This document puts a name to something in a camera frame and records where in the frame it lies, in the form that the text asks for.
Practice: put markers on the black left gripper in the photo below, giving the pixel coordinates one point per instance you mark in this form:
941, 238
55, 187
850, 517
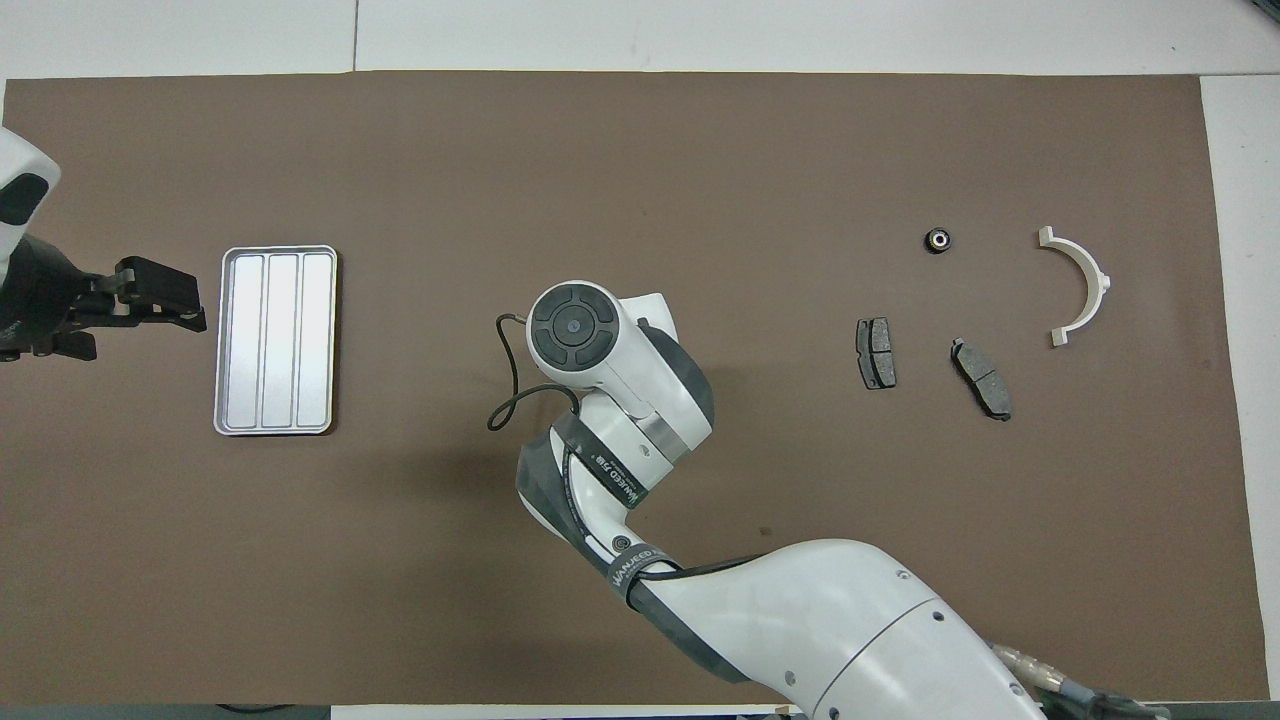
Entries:
40, 295

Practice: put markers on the large black bearing gear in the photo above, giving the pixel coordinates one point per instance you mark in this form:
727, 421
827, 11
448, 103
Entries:
937, 240

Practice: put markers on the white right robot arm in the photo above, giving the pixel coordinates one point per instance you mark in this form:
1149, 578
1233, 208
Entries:
850, 620

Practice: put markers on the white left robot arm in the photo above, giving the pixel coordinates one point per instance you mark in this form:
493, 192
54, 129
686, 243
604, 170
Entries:
30, 158

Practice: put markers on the silver metal tray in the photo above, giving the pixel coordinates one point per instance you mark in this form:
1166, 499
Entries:
280, 340

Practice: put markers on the brown table mat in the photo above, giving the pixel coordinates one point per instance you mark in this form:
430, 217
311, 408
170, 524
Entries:
640, 200

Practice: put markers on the rectangular grey brake pad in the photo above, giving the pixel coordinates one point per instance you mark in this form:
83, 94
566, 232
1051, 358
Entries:
877, 355

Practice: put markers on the curved grey brake pad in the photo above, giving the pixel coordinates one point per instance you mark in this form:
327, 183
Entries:
982, 380

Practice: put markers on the white semicircular bracket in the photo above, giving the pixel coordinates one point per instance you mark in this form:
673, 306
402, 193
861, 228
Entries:
1090, 264

